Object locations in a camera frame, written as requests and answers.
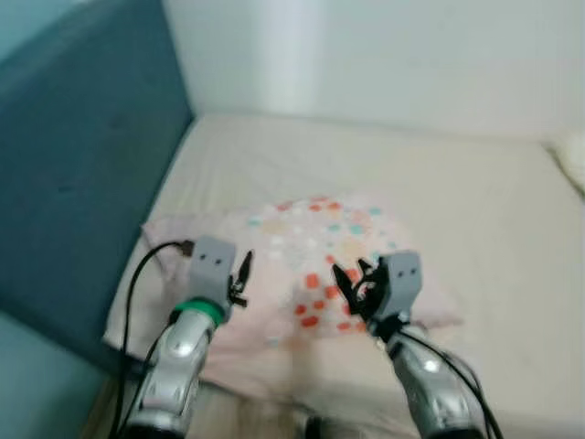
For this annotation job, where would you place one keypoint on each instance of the teal padded headboard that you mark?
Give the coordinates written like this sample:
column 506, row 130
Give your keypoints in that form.
column 82, row 137

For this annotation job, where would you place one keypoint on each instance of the pink pillow with orange spots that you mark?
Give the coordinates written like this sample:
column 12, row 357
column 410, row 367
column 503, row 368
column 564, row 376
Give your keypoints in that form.
column 311, row 233

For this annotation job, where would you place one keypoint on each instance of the cream sheeted bed mattress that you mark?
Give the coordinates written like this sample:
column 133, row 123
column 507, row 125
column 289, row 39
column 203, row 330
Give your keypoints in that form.
column 475, row 201

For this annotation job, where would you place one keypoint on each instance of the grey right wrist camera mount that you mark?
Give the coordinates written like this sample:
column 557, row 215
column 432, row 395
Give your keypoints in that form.
column 402, row 279

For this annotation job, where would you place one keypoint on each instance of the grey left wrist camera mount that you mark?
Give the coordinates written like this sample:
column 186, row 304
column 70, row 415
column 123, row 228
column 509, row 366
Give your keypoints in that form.
column 212, row 265

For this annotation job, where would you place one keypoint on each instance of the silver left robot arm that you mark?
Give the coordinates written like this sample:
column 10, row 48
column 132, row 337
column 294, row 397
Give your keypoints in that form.
column 178, row 357

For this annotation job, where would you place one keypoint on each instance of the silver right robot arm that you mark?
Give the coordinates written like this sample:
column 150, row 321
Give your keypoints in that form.
column 430, row 384

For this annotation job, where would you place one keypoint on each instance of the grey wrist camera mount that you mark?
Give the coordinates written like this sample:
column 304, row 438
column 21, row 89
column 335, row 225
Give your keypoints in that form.
column 212, row 265
column 402, row 279

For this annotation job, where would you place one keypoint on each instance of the cream cartoon print quilt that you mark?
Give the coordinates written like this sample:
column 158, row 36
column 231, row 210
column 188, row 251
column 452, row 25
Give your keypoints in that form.
column 574, row 160

